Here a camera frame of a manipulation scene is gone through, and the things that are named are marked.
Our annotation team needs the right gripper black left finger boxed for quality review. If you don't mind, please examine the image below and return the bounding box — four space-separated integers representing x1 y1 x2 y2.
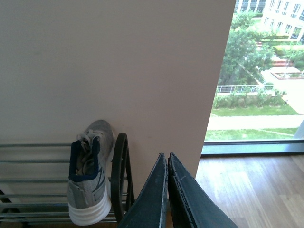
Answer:
118 153 168 228

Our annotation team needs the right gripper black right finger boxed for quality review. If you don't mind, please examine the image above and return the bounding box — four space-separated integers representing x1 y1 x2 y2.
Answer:
168 153 237 228

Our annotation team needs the black metal shoe rack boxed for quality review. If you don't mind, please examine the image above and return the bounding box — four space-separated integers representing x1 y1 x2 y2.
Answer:
0 139 134 228

